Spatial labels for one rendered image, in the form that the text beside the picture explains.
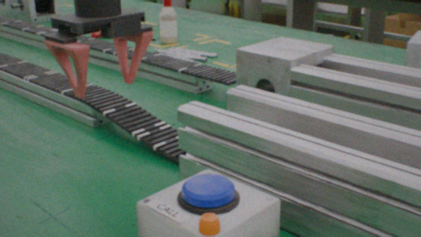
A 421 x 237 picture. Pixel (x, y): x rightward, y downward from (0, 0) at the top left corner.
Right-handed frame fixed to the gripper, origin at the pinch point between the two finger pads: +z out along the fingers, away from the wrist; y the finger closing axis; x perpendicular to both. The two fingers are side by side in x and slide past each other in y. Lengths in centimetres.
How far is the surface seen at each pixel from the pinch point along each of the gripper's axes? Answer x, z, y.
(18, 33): 57, 4, 18
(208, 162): -22.5, 2.7, -4.2
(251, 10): 169, 40, 240
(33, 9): 73, 2, 31
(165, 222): -30.7, 0.1, -17.4
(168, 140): -12.3, 4.4, -0.3
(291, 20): 85, 26, 165
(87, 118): 2.0, 4.8, -1.9
